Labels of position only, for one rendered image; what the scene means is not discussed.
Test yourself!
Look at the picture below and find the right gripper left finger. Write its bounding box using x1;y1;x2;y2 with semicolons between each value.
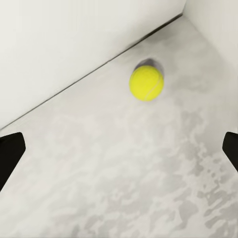
0;132;26;191

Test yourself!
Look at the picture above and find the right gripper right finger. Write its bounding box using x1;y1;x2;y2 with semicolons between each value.
222;132;238;171

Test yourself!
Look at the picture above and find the tennis ball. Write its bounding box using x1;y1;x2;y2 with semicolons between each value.
129;65;164;101

